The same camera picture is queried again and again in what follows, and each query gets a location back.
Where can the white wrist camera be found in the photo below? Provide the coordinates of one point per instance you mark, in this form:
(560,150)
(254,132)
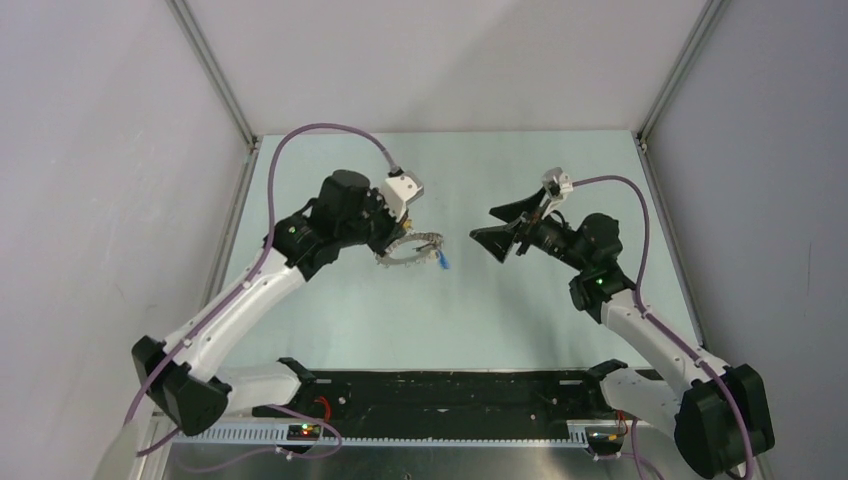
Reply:
(399,190)
(557,186)

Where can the left controller board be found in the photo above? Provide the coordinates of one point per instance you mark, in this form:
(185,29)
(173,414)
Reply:
(302,432)

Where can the blue tagged key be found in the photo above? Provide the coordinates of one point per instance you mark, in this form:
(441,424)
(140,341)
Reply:
(442,260)

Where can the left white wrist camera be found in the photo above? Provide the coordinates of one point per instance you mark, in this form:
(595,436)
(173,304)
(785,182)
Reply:
(399,190)

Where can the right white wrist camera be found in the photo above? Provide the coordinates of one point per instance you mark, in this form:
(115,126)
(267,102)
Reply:
(557,186)

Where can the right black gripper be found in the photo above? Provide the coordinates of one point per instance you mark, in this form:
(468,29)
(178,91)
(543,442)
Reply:
(499,240)

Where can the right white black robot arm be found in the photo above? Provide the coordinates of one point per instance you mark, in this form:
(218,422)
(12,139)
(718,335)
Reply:
(716,414)

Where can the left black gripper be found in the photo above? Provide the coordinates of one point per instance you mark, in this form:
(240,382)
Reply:
(394,229)

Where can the right controller board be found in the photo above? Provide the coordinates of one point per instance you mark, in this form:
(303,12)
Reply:
(604,442)

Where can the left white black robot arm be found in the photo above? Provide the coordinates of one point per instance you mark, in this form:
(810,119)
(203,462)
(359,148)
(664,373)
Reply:
(183,374)

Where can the controller board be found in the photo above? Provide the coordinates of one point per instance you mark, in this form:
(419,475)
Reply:
(302,432)
(604,442)

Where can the metal disc with keyrings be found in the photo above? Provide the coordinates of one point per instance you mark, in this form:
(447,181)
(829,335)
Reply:
(413,248)

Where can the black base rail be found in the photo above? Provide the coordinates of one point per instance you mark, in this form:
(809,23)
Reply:
(463,406)

